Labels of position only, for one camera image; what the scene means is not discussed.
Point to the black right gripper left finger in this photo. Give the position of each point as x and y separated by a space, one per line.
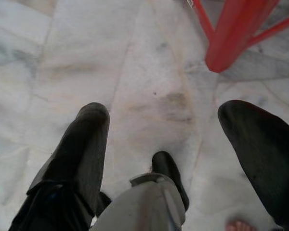
82 149

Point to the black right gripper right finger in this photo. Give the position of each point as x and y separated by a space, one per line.
267 156

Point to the person's bare foot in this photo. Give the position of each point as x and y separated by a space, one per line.
240 226

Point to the grey robot right leg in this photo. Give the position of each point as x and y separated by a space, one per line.
139 207

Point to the black robot right foot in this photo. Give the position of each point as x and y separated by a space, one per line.
166 166

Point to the red plastic stool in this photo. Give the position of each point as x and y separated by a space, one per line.
231 36

